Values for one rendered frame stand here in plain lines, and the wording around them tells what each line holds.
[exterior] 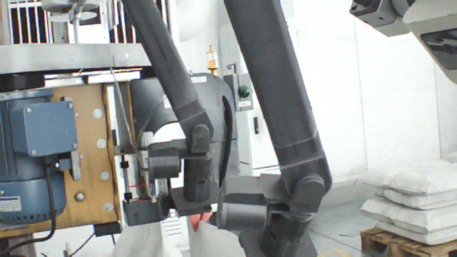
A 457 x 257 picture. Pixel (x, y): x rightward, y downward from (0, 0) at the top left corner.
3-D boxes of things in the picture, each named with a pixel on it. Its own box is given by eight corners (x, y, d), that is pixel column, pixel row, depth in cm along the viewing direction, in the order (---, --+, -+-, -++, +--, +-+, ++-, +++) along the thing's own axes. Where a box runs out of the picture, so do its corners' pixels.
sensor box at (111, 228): (121, 233, 132) (120, 223, 132) (96, 238, 130) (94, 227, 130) (119, 230, 136) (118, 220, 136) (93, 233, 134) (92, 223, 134)
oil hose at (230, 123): (240, 188, 138) (229, 73, 136) (222, 190, 137) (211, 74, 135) (233, 185, 143) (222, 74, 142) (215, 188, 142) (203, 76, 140)
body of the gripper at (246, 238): (235, 238, 85) (245, 210, 80) (299, 226, 89) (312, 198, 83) (250, 277, 81) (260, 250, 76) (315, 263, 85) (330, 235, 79)
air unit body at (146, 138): (168, 201, 129) (161, 130, 128) (147, 204, 127) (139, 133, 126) (163, 198, 133) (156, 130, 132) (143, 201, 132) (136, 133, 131)
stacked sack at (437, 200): (473, 205, 379) (472, 185, 378) (418, 215, 369) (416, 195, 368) (420, 191, 444) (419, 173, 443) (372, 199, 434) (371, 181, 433)
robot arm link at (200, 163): (215, 155, 114) (210, 139, 119) (179, 158, 113) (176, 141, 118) (213, 184, 118) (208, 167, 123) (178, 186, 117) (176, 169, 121)
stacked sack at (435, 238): (477, 236, 382) (476, 219, 381) (426, 250, 367) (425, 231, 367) (418, 220, 444) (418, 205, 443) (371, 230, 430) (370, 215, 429)
